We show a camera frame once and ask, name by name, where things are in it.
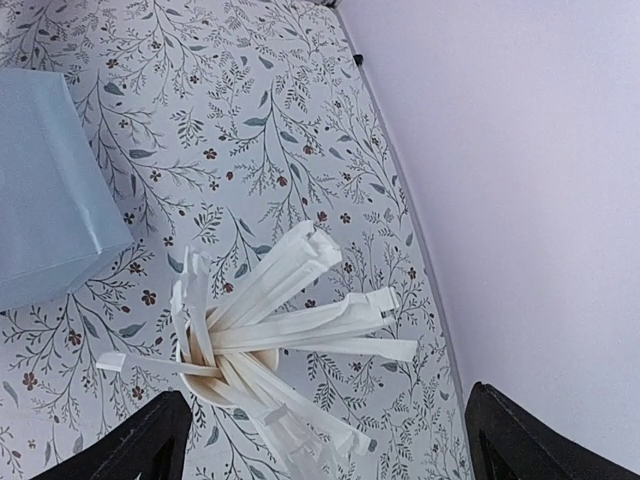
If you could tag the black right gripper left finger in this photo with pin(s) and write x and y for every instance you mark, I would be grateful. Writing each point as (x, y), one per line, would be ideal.
(150, 444)

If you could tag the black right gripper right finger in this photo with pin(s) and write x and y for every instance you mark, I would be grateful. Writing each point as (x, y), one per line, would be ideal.
(507, 442)

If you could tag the light blue paper bag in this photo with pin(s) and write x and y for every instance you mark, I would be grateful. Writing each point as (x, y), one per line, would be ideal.
(60, 224)

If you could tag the bundle of white wrapped straws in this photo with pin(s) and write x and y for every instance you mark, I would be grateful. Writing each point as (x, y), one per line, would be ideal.
(309, 442)

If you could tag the white paper cup holding straws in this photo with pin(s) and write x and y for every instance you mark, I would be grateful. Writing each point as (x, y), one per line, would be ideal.
(213, 390)

